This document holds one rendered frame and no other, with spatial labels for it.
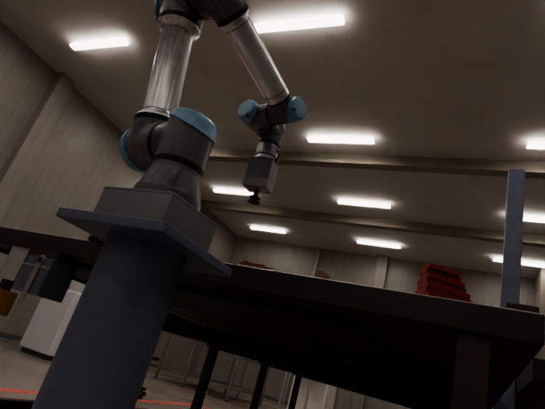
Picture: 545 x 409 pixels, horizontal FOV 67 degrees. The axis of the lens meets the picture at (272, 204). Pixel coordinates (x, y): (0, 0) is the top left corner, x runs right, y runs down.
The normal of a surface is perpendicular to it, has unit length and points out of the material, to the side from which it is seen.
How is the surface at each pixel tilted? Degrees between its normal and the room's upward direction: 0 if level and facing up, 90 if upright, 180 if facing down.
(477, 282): 90
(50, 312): 90
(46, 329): 90
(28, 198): 90
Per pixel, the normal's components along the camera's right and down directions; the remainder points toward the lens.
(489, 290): -0.34, -0.44
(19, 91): 0.90, 0.09
